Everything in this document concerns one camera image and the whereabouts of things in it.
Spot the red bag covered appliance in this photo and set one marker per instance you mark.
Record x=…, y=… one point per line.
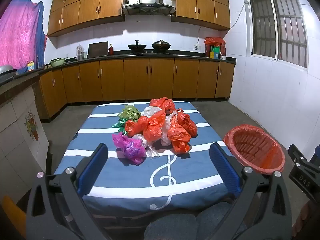
x=215, y=41

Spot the bin with red liner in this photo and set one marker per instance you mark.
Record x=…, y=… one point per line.
x=253, y=148

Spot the person's right hand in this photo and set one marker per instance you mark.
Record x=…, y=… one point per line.
x=305, y=217

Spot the blue striped tablecloth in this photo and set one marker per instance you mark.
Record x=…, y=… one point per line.
x=190, y=170

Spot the olive green plastic bag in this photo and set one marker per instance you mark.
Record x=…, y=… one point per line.
x=128, y=112

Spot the black kitchen countertop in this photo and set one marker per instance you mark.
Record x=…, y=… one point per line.
x=150, y=55

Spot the tiled counter with flower decal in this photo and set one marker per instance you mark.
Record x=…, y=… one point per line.
x=17, y=120

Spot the wooden upper cabinets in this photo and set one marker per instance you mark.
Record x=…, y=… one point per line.
x=87, y=5

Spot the green box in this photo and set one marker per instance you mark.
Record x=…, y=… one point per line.
x=215, y=50

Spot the wooden lower cabinets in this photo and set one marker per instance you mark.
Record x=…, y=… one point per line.
x=136, y=78

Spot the pink hanging cloth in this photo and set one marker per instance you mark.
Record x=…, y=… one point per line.
x=20, y=35

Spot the yellow jug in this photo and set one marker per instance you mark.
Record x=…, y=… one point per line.
x=30, y=66

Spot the dark wooden cutting board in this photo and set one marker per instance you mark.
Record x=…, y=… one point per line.
x=98, y=49

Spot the steel range hood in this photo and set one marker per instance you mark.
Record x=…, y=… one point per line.
x=148, y=3

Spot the person's legs in jeans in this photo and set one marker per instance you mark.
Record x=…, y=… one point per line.
x=175, y=226

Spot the wooden cabinets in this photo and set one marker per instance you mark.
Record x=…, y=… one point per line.
x=87, y=5
x=136, y=78

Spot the clear jar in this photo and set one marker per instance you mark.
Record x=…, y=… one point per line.
x=79, y=53

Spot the purple plastic bag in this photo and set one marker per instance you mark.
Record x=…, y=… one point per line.
x=131, y=148

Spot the barred window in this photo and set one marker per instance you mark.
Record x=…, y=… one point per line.
x=277, y=27

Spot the wall socket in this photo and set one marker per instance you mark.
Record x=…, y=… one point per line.
x=198, y=47

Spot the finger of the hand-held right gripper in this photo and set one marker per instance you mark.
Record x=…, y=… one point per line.
x=296, y=153

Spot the red bottle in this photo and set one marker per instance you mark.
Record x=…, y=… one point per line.
x=111, y=50

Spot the metal basin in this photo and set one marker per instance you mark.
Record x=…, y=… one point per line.
x=6, y=69

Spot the black wok with lid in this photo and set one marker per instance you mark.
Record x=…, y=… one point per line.
x=137, y=46
x=161, y=45

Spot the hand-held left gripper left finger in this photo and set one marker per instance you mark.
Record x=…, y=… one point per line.
x=93, y=170

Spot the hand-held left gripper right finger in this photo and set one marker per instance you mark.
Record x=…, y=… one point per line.
x=223, y=167

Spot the white plastic bag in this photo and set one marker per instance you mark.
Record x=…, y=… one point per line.
x=167, y=127
x=151, y=110

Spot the green basin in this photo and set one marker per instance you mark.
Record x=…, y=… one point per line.
x=57, y=62

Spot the yellow object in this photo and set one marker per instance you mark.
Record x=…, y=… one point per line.
x=10, y=215

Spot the dark green foil bag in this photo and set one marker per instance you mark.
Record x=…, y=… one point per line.
x=118, y=125

